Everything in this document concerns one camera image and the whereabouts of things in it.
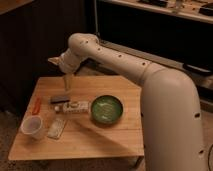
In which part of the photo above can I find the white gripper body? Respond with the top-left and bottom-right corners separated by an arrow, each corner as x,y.
48,49 -> 82,74

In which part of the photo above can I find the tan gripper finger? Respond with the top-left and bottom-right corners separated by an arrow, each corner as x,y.
63,74 -> 72,91

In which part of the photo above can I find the white ceramic cup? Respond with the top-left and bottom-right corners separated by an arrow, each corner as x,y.
20,115 -> 45,140

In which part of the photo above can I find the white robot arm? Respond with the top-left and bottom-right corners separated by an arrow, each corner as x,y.
48,33 -> 207,171

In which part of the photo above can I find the green ceramic bowl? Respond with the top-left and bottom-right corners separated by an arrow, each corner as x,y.
90,95 -> 123,124

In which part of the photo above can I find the clear plastic packet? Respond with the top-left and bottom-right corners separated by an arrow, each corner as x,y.
47,118 -> 66,139

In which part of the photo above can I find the wooden table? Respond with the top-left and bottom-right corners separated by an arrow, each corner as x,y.
8,76 -> 144,160

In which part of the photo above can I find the background shelf with items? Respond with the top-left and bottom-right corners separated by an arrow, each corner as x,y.
102,0 -> 213,24

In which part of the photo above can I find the long metal bench rail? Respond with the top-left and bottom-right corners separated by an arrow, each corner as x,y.
101,40 -> 213,113

